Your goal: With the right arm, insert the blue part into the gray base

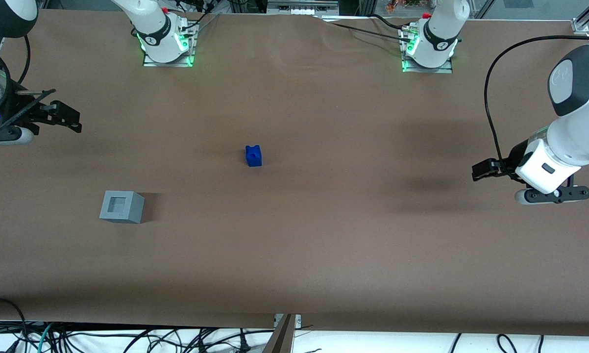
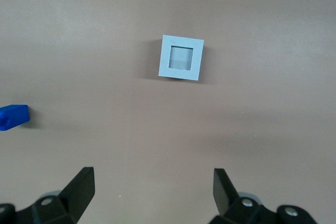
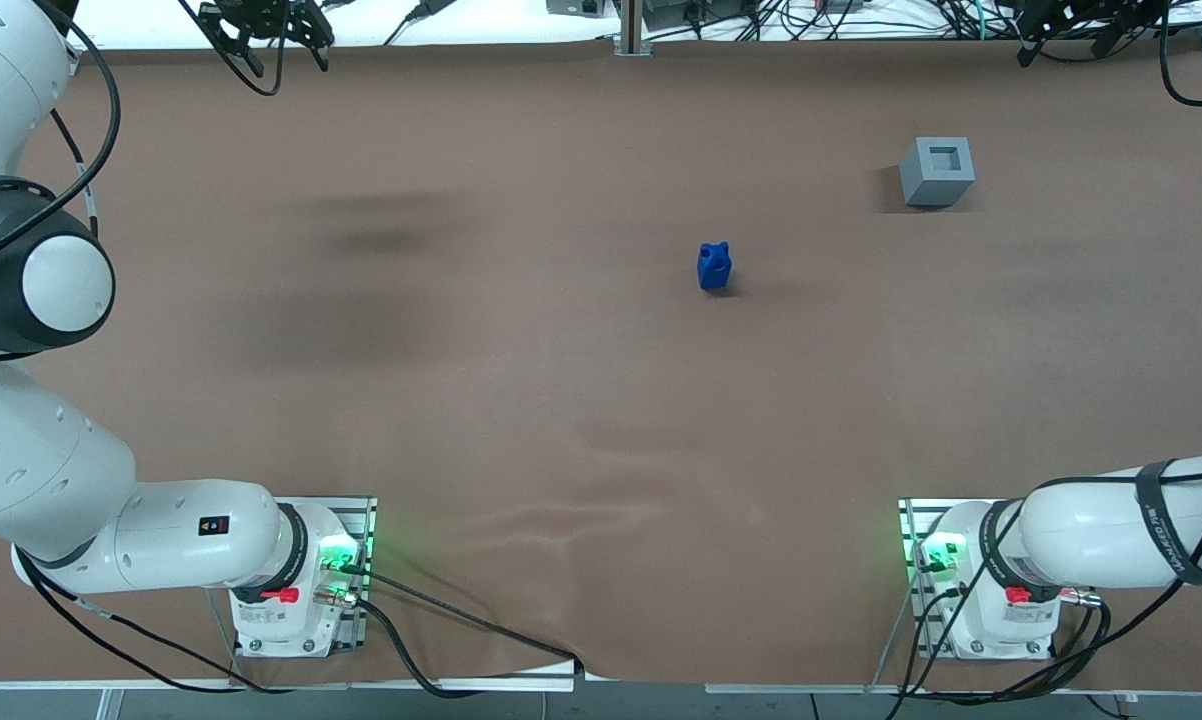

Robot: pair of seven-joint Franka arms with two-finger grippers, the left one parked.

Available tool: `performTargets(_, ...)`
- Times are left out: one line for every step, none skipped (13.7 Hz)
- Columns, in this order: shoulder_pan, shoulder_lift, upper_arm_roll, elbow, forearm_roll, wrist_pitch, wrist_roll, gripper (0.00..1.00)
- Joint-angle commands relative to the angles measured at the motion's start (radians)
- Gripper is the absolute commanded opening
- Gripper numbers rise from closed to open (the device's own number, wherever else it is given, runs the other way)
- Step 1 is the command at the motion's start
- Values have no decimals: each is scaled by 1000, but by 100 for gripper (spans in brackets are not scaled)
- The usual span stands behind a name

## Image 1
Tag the grey device behind table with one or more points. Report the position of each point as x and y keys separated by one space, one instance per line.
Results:
x=299 y=7

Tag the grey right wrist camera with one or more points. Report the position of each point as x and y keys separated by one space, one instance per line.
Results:
x=10 y=136

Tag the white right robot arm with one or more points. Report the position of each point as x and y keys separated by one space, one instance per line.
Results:
x=152 y=24

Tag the silver table edge bracket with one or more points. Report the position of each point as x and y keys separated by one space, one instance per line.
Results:
x=298 y=321

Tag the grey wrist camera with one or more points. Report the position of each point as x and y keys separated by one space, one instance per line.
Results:
x=554 y=194
x=10 y=136

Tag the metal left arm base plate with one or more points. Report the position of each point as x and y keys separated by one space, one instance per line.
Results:
x=444 y=69

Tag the aluminium profile bar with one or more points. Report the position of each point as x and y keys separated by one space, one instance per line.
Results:
x=281 y=338

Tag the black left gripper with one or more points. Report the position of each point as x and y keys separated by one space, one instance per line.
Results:
x=515 y=156

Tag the gray square base block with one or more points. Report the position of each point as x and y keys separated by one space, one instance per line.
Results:
x=128 y=211

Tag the silver table corner bracket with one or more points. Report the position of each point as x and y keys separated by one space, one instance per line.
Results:
x=579 y=27

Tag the orange background object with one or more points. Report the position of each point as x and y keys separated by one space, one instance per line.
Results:
x=402 y=5

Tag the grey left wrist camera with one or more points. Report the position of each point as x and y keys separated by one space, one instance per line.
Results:
x=554 y=194

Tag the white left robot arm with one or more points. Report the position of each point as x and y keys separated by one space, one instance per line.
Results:
x=583 y=122

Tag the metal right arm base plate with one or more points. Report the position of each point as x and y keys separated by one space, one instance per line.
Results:
x=150 y=63

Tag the brown table cover sheet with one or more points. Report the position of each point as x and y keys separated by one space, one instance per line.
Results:
x=324 y=245

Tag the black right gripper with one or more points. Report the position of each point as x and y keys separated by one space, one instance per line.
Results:
x=16 y=110

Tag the blue plastic part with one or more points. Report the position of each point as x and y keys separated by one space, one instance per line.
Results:
x=254 y=157

